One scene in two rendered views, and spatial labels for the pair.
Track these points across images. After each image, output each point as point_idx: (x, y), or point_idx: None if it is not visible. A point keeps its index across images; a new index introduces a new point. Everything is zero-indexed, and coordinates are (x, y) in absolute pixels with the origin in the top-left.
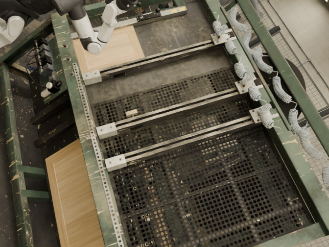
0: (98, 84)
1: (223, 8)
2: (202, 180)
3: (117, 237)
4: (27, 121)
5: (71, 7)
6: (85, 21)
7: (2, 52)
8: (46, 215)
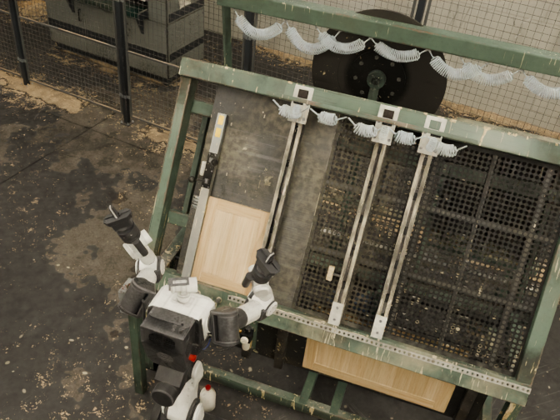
0: (269, 283)
1: (270, 92)
2: (456, 250)
3: (457, 371)
4: (230, 351)
5: (238, 328)
6: (250, 313)
7: (122, 336)
8: (357, 388)
